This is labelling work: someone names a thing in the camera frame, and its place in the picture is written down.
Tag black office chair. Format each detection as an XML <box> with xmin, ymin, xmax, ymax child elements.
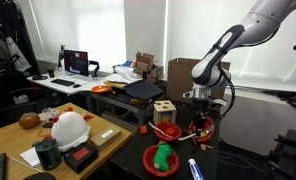
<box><xmin>0</xmin><ymin>85</ymin><xmax>39</xmax><ymax>132</ymax></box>

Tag white plastic fork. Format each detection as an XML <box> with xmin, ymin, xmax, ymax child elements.
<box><xmin>148</xmin><ymin>122</ymin><xmax>175</xmax><ymax>138</ymax></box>

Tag brown ball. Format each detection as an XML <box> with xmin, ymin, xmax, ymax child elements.
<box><xmin>18</xmin><ymin>112</ymin><xmax>42</xmax><ymax>130</ymax></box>

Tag black box red label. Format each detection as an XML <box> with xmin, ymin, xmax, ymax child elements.
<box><xmin>62</xmin><ymin>142</ymin><xmax>100</xmax><ymax>175</ymax></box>

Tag pile of white papers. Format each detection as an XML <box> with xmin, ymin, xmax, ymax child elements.
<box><xmin>111</xmin><ymin>65</ymin><xmax>143</xmax><ymax>85</ymax></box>

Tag large cardboard box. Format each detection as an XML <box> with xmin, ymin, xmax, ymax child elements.
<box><xmin>166</xmin><ymin>57</ymin><xmax>231</xmax><ymax>113</ymax></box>

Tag wooden desk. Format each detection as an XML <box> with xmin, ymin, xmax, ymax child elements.
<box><xmin>0</xmin><ymin>102</ymin><xmax>133</xmax><ymax>180</ymax></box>

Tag white tissue box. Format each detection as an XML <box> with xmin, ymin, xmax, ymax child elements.
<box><xmin>12</xmin><ymin>94</ymin><xmax>31</xmax><ymax>105</ymax></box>

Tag black headphones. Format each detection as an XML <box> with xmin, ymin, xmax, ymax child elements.
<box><xmin>31</xmin><ymin>74</ymin><xmax>49</xmax><ymax>81</ymax></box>

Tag hanging dark coats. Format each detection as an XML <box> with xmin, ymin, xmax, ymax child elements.
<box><xmin>0</xmin><ymin>0</ymin><xmax>32</xmax><ymax>73</ymax></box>

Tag dark blue plastic lid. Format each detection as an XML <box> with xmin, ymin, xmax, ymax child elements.
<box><xmin>122</xmin><ymin>79</ymin><xmax>165</xmax><ymax>102</ymax></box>

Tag black equipment chair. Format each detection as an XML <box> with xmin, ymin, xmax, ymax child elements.
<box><xmin>262</xmin><ymin>129</ymin><xmax>296</xmax><ymax>180</ymax></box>

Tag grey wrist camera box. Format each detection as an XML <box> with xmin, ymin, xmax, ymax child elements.
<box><xmin>208</xmin><ymin>97</ymin><xmax>229</xmax><ymax>108</ymax></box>

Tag green plush toy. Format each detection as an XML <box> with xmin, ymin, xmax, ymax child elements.
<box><xmin>153</xmin><ymin>143</ymin><xmax>174</xmax><ymax>173</ymax></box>

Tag white desk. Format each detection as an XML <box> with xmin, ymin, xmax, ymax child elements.
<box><xmin>26</xmin><ymin>71</ymin><xmax>122</xmax><ymax>98</ymax></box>

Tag orange bowl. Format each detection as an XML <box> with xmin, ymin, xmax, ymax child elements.
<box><xmin>90</xmin><ymin>85</ymin><xmax>112</xmax><ymax>95</ymax></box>

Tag black webcam on stand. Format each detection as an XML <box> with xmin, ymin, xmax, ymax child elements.
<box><xmin>57</xmin><ymin>44</ymin><xmax>66</xmax><ymax>72</ymax></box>

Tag tangled cable bundle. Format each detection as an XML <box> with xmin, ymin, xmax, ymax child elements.
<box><xmin>37</xmin><ymin>107</ymin><xmax>61</xmax><ymax>122</ymax></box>

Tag white paper sheet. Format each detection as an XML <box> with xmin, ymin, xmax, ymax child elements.
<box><xmin>19</xmin><ymin>146</ymin><xmax>42</xmax><ymax>168</ymax></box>

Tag orange square block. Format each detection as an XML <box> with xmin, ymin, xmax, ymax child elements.
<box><xmin>164</xmin><ymin>127</ymin><xmax>178</xmax><ymax>136</ymax></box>

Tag wooden shape sorter box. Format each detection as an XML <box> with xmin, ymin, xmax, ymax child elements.
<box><xmin>152</xmin><ymin>99</ymin><xmax>178</xmax><ymax>127</ymax></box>

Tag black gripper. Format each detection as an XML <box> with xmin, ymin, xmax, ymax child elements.
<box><xmin>193</xmin><ymin>99</ymin><xmax>210</xmax><ymax>134</ymax></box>

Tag small open cardboard box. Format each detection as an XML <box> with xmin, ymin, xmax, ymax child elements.
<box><xmin>133</xmin><ymin>51</ymin><xmax>165</xmax><ymax>84</ymax></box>

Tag yellow envelope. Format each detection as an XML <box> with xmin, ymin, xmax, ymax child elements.
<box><xmin>103</xmin><ymin>80</ymin><xmax>129</xmax><ymax>90</ymax></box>

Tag white spoon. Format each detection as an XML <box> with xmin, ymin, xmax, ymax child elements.
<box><xmin>177</xmin><ymin>124</ymin><xmax>216</xmax><ymax>142</ymax></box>

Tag white blue toothpaste tube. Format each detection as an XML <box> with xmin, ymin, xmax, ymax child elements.
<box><xmin>187</xmin><ymin>158</ymin><xmax>206</xmax><ymax>180</ymax></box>

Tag tan paper scrap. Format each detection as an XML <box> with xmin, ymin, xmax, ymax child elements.
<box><xmin>199</xmin><ymin>143</ymin><xmax>214</xmax><ymax>151</ymax></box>

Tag black oval pouch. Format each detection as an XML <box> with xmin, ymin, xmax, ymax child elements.
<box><xmin>22</xmin><ymin>172</ymin><xmax>57</xmax><ymax>180</ymax></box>

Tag computer monitor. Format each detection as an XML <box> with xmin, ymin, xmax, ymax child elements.
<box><xmin>63</xmin><ymin>49</ymin><xmax>90</xmax><ymax>78</ymax></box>

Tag black cup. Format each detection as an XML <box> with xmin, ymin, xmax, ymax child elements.
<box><xmin>47</xmin><ymin>66</ymin><xmax>56</xmax><ymax>79</ymax></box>

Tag flat brown cardboard box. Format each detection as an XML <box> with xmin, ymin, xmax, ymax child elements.
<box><xmin>88</xmin><ymin>125</ymin><xmax>123</xmax><ymax>151</ymax></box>

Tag red plastic bowl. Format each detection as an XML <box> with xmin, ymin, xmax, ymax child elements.
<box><xmin>153</xmin><ymin>121</ymin><xmax>183</xmax><ymax>143</ymax></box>
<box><xmin>188</xmin><ymin>115</ymin><xmax>216</xmax><ymax>144</ymax></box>
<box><xmin>142</xmin><ymin>144</ymin><xmax>181</xmax><ymax>178</ymax></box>

